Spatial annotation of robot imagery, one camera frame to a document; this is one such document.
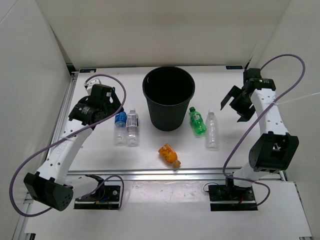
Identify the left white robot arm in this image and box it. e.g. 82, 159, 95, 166
23, 75, 124, 211

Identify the aluminium table edge rail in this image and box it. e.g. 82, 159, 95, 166
66, 167, 281, 181

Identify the green plastic bottle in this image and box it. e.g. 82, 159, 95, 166
189, 106, 207, 136

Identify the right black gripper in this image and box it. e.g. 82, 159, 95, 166
220, 85, 256, 122

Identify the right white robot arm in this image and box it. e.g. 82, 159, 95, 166
220, 68, 299, 200

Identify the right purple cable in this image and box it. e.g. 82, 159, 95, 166
222, 53, 307, 207

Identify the orange plastic bottle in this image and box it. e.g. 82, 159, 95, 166
158, 144, 181, 168

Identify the purple cable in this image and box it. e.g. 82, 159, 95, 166
9, 74, 127, 218
222, 53, 307, 207

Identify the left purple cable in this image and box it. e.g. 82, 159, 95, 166
9, 74, 127, 218

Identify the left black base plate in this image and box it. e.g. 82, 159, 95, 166
73, 174, 125, 210

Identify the white label clear bottle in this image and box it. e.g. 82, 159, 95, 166
126, 108, 139, 147

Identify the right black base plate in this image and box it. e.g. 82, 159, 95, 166
203, 182, 258, 212

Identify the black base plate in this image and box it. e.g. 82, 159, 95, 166
73, 174, 125, 210
203, 182, 258, 212

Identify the clear unlabelled plastic bottle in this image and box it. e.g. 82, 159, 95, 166
205, 110, 219, 151

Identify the blue label clear bottle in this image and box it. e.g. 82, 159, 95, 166
114, 111, 127, 146

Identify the black plastic waste bin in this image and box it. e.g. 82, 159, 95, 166
142, 66, 196, 132

